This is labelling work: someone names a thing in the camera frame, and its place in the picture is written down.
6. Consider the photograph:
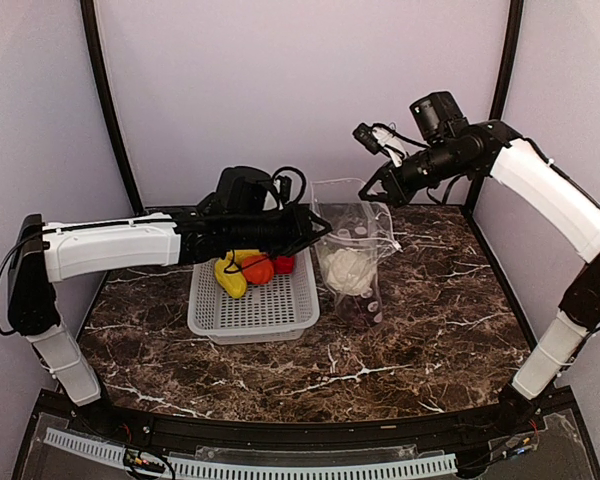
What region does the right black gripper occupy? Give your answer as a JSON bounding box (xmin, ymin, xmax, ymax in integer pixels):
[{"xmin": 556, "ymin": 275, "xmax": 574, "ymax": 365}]
[{"xmin": 359, "ymin": 137, "xmax": 471, "ymax": 207}]

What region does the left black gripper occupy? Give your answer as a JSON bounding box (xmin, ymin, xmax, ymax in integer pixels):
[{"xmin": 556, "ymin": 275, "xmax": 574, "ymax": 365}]
[{"xmin": 229, "ymin": 199, "xmax": 331, "ymax": 258}]

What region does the clear zip top bag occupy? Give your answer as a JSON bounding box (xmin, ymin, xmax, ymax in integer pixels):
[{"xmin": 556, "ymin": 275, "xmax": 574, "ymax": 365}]
[{"xmin": 310, "ymin": 178, "xmax": 401, "ymax": 329}]

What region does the white green cauliflower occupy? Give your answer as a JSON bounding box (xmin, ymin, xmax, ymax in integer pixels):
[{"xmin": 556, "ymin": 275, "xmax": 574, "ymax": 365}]
[{"xmin": 321, "ymin": 249, "xmax": 377, "ymax": 296}]

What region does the orange bell pepper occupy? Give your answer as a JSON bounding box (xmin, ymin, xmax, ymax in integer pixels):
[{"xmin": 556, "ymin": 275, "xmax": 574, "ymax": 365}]
[{"xmin": 241, "ymin": 255, "xmax": 275, "ymax": 285}]

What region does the white plastic perforated basket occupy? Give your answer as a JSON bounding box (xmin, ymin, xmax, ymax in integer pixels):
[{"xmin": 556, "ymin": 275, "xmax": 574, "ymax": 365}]
[{"xmin": 187, "ymin": 249, "xmax": 320, "ymax": 345}]

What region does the yellow bell pepper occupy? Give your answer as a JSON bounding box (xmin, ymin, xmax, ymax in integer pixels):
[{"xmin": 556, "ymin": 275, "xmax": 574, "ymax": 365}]
[{"xmin": 214, "ymin": 259, "xmax": 248, "ymax": 299}]

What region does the dark red grape bunch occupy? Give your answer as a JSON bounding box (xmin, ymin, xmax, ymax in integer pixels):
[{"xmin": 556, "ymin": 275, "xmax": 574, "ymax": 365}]
[{"xmin": 335, "ymin": 294, "xmax": 383, "ymax": 329}]

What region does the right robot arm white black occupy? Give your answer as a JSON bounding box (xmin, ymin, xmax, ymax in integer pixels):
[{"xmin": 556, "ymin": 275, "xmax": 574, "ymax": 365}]
[{"xmin": 352, "ymin": 91, "xmax": 600, "ymax": 434}]

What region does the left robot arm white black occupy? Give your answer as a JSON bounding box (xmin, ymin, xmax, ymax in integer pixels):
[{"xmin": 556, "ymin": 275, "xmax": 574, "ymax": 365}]
[{"xmin": 0, "ymin": 166, "xmax": 332, "ymax": 436}]

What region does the red bell pepper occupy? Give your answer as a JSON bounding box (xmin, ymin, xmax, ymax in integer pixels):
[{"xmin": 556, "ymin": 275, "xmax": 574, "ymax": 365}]
[{"xmin": 272, "ymin": 256, "xmax": 295, "ymax": 275}]

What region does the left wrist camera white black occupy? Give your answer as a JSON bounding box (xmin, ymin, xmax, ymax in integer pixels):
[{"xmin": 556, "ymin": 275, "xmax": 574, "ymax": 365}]
[{"xmin": 265, "ymin": 166, "xmax": 308, "ymax": 210}]

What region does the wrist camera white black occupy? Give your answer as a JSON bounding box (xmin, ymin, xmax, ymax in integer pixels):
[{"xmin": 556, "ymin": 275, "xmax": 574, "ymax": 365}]
[
  {"xmin": 352, "ymin": 123, "xmax": 426, "ymax": 168},
  {"xmin": 265, "ymin": 166, "xmax": 308, "ymax": 210}
]

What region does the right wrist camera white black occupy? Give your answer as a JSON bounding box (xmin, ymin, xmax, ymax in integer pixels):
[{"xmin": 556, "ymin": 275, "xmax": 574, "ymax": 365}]
[{"xmin": 352, "ymin": 123, "xmax": 426, "ymax": 168}]

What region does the right black frame post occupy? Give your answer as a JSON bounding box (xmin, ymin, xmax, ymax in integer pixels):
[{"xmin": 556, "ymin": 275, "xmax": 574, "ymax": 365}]
[{"xmin": 463, "ymin": 0, "xmax": 525, "ymax": 206}]

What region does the black frame post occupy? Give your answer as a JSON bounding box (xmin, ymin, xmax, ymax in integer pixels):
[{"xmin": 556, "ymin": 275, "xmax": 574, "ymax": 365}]
[
  {"xmin": 463, "ymin": 0, "xmax": 525, "ymax": 206},
  {"xmin": 79, "ymin": 0, "xmax": 145, "ymax": 215}
]

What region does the black curved front rail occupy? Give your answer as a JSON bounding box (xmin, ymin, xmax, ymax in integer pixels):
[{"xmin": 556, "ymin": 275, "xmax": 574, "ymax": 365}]
[{"xmin": 63, "ymin": 402, "xmax": 545, "ymax": 454}]

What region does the white slotted cable duct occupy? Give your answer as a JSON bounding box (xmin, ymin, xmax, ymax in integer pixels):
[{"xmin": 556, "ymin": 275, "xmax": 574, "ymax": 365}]
[{"xmin": 43, "ymin": 428, "xmax": 458, "ymax": 479}]

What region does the left black frame post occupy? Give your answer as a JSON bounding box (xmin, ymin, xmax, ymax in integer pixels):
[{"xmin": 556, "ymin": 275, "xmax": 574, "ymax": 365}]
[{"xmin": 79, "ymin": 0, "xmax": 145, "ymax": 215}]

